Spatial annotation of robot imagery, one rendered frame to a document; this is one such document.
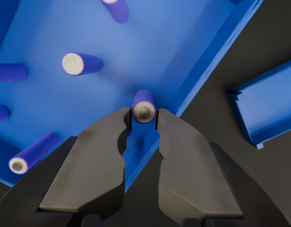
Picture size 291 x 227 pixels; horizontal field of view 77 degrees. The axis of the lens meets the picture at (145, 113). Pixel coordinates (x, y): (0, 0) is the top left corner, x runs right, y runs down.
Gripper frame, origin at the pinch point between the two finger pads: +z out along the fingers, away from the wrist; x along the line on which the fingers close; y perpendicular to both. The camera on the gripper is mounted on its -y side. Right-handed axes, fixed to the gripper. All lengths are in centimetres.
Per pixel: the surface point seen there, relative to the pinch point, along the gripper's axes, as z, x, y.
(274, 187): 37, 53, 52
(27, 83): 8.6, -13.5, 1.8
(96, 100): 8.2, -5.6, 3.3
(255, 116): 44, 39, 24
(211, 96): 46, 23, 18
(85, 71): 3.5, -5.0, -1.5
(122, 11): 6.8, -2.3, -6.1
